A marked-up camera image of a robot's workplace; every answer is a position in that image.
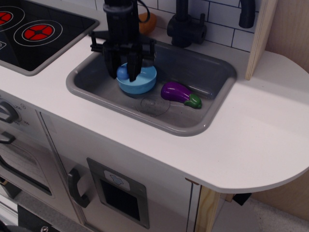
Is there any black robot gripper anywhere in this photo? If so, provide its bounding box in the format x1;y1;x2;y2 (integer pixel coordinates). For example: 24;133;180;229
89;9;156;82

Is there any blue and grey toy spoon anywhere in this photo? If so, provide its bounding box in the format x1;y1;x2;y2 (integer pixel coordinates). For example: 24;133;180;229
116;66;129;80

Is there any light blue plastic bowl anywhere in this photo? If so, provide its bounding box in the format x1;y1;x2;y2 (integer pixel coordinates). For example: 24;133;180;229
116;63;157;94

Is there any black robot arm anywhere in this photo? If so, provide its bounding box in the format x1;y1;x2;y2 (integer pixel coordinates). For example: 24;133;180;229
89;0;156;82

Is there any grey toy sink basin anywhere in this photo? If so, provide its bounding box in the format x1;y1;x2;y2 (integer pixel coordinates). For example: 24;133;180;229
66;42;237;136

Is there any orange toy chicken drumstick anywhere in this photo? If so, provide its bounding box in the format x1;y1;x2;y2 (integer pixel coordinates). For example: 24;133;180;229
139;13;157;35

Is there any purple toy eggplant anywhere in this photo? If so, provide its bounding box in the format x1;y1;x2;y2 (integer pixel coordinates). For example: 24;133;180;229
161;82;202;109

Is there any black toy faucet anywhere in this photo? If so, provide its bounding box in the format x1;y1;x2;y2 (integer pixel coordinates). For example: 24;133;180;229
167;0;256;51

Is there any black toy stovetop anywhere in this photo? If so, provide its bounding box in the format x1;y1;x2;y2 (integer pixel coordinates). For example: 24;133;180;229
0;0;99;76

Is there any grey oven knob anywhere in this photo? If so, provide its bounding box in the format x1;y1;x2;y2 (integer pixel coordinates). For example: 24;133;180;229
0;101;19;123

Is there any grey ice dispenser panel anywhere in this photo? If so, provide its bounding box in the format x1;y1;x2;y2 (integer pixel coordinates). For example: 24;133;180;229
87;158;150;229

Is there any white toy oven door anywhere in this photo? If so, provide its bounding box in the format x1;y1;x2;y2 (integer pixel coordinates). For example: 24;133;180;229
0;130;80;222

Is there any white toy cabinet door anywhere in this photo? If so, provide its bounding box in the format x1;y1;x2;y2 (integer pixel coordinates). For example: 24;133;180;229
41;113;199;232

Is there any grey cabinet door handle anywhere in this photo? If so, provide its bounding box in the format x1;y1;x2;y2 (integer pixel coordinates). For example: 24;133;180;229
67;168;90;208

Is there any grey oven door handle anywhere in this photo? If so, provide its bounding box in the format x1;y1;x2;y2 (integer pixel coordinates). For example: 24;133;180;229
0;131;16;145

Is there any light wooden side post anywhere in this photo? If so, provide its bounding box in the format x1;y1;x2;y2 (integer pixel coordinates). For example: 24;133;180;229
245;0;278;80

